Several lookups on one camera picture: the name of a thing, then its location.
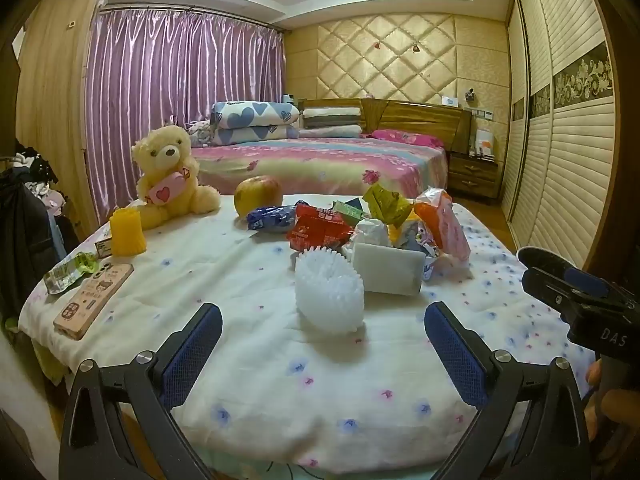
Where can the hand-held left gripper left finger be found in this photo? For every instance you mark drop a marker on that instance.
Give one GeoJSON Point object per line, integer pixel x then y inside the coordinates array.
{"type": "Point", "coordinates": [192, 355]}

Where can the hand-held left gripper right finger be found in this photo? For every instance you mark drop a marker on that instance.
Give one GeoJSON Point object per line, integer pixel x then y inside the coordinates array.
{"type": "Point", "coordinates": [455, 355]}

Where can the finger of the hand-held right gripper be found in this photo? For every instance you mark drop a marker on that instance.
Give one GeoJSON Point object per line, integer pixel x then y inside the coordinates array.
{"type": "Point", "coordinates": [587, 281]}
{"type": "Point", "coordinates": [545, 287]}

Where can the white foam block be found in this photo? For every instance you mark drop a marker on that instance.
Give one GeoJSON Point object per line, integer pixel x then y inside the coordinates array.
{"type": "Point", "coordinates": [387, 270]}

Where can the orange white plastic packet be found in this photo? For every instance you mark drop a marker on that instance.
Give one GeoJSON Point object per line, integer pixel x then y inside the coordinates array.
{"type": "Point", "coordinates": [445, 225]}

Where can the colourful wrapper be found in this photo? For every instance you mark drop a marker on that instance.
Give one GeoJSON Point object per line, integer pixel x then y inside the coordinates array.
{"type": "Point", "coordinates": [417, 242]}

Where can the white foam fruit net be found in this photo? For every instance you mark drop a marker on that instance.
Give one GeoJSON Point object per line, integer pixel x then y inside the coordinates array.
{"type": "Point", "coordinates": [327, 290]}

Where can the white tissue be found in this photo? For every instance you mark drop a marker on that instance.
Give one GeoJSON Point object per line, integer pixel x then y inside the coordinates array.
{"type": "Point", "coordinates": [372, 232]}

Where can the blue snack packet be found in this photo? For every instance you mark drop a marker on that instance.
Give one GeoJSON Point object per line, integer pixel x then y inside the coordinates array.
{"type": "Point", "coordinates": [270, 219]}

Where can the yellow green snack wrapper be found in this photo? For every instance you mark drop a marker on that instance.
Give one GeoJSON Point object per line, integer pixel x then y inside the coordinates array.
{"type": "Point", "coordinates": [387, 205]}

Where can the red snack packet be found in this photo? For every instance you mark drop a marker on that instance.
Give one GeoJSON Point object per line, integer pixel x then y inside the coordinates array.
{"type": "Point", "coordinates": [320, 227]}

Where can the person's right hand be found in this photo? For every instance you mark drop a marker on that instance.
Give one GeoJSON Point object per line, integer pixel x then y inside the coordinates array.
{"type": "Point", "coordinates": [617, 410]}

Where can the white floral blanket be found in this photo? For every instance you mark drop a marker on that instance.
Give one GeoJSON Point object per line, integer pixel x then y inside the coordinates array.
{"type": "Point", "coordinates": [250, 350]}

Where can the louvred sliding wardrobe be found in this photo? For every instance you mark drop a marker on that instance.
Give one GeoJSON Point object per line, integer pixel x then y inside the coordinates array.
{"type": "Point", "coordinates": [565, 160]}

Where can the wooden nightstand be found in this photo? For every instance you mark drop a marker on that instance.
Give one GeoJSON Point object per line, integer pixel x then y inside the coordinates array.
{"type": "Point", "coordinates": [472, 175]}

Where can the small white green box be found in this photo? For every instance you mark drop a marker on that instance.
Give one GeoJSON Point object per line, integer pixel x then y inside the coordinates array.
{"type": "Point", "coordinates": [103, 247]}

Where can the clear green plastic wrapper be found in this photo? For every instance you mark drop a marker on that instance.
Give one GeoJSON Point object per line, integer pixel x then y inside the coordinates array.
{"type": "Point", "coordinates": [70, 272]}

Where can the white boxes on nightstand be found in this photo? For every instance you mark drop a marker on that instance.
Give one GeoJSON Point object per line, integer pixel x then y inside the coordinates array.
{"type": "Point", "coordinates": [482, 142]}

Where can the red yellow apple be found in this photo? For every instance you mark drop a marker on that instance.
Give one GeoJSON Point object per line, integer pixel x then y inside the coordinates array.
{"type": "Point", "coordinates": [257, 195]}

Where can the cream teddy bear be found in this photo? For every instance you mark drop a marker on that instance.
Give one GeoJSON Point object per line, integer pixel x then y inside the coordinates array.
{"type": "Point", "coordinates": [165, 160]}

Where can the black bag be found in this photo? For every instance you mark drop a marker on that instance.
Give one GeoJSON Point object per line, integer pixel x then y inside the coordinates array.
{"type": "Point", "coordinates": [25, 240]}

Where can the pink floral pillow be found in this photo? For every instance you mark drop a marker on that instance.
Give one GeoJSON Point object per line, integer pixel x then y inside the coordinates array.
{"type": "Point", "coordinates": [405, 137]}

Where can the wooden headboard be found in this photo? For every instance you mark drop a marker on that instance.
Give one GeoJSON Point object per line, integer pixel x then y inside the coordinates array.
{"type": "Point", "coordinates": [415, 117]}

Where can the patterned plush cloth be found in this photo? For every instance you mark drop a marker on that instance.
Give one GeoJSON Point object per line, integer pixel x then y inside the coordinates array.
{"type": "Point", "coordinates": [200, 132]}

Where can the folded heart print quilt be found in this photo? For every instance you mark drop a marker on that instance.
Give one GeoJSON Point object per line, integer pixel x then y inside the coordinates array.
{"type": "Point", "coordinates": [255, 135]}

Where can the bed with pink floral sheet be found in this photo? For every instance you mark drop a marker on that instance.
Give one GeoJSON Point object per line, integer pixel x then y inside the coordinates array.
{"type": "Point", "coordinates": [325, 160]}

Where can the pile of clothes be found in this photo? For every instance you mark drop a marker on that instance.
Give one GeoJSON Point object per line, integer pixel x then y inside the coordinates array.
{"type": "Point", "coordinates": [35, 170]}

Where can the heart pattern pillows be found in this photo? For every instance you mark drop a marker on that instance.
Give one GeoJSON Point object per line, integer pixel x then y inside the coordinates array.
{"type": "Point", "coordinates": [255, 112]}

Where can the white pillow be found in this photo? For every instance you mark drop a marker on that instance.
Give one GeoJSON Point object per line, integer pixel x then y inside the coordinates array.
{"type": "Point", "coordinates": [332, 131]}

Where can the striped pillow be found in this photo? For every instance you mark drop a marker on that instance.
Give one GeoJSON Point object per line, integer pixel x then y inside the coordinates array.
{"type": "Point", "coordinates": [332, 116]}

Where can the light wooden cabinet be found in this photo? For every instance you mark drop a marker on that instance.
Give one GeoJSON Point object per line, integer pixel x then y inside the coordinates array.
{"type": "Point", "coordinates": [55, 110]}

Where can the purple satin curtain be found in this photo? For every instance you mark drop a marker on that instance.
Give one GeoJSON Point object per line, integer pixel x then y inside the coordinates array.
{"type": "Point", "coordinates": [175, 70]}

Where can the curtain rod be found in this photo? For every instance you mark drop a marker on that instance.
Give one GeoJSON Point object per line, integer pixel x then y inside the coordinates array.
{"type": "Point", "coordinates": [200, 10]}

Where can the wall switch panel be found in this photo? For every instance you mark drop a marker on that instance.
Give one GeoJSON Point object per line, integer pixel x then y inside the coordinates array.
{"type": "Point", "coordinates": [477, 113]}

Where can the blue white wall box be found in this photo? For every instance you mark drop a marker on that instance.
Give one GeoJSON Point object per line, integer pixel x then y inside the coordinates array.
{"type": "Point", "coordinates": [451, 101]}

